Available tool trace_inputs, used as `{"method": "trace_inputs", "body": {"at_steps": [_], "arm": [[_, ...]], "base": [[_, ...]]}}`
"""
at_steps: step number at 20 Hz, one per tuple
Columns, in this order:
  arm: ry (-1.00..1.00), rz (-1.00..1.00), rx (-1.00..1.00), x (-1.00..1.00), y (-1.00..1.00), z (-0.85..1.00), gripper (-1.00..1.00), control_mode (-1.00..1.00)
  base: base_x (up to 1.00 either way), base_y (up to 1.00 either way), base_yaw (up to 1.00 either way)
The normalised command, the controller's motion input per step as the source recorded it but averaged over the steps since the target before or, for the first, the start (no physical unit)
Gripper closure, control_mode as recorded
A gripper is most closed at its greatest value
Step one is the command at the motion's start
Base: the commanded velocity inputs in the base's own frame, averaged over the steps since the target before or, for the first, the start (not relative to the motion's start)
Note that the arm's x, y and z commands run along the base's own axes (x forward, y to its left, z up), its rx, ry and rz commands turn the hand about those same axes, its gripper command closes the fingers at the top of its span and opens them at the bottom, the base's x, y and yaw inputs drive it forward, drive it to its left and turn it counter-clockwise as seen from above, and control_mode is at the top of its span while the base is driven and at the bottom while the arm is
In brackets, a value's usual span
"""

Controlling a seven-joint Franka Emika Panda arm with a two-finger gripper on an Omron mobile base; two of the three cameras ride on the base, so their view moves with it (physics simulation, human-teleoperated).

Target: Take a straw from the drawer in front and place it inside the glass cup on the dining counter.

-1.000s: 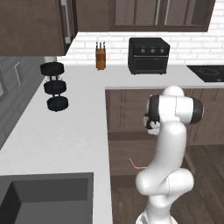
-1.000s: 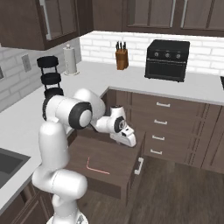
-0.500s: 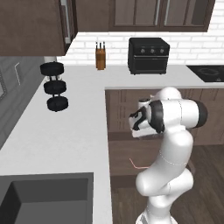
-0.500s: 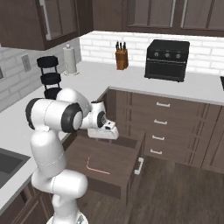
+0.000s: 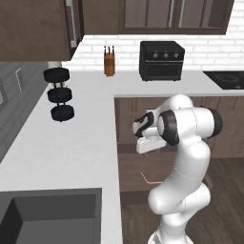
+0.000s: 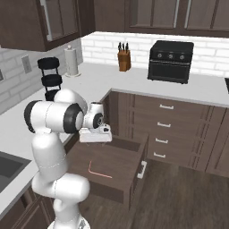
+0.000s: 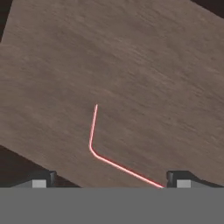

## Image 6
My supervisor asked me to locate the grey sink basin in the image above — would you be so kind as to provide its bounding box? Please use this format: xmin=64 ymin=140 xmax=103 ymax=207
xmin=0 ymin=150 xmax=32 ymax=195

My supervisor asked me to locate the white handle of open drawer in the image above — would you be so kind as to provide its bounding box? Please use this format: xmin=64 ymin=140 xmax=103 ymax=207
xmin=136 ymin=160 xmax=148 ymax=180

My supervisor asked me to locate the brown wooden knife block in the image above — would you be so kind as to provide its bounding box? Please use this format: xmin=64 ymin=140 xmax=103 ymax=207
xmin=117 ymin=49 xmax=132 ymax=72

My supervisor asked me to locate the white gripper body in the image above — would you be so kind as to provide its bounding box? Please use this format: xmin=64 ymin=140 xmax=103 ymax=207
xmin=78 ymin=127 xmax=114 ymax=144

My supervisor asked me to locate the brown cupboard door under sink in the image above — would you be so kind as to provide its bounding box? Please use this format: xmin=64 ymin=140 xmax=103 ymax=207
xmin=11 ymin=195 xmax=56 ymax=229

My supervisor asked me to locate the brown drawer front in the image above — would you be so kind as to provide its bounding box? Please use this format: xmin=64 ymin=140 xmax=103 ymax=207
xmin=147 ymin=128 xmax=207 ymax=154
xmin=131 ymin=112 xmax=209 ymax=138
xmin=132 ymin=94 xmax=211 ymax=121
xmin=147 ymin=144 xmax=205 ymax=168

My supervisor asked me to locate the black toaster oven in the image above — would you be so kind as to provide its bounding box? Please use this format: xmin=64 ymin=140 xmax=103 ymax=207
xmin=147 ymin=39 xmax=195 ymax=85

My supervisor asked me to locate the brown wall cupboard glass door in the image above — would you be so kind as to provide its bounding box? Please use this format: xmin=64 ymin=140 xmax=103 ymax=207
xmin=36 ymin=0 xmax=82 ymax=43

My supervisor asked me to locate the open brown wooden drawer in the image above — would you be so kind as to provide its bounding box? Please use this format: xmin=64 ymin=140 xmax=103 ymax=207
xmin=65 ymin=133 xmax=149 ymax=211

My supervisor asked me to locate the brown base cupboard door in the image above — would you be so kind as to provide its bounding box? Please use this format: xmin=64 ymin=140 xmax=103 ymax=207
xmin=205 ymin=107 xmax=229 ymax=179

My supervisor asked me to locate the white paper towel roll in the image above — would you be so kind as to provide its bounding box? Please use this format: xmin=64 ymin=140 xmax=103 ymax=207
xmin=64 ymin=44 xmax=82 ymax=79

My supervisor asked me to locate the brown wall cupboard run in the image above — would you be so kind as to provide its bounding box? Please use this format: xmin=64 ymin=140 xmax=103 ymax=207
xmin=93 ymin=0 xmax=229 ymax=38

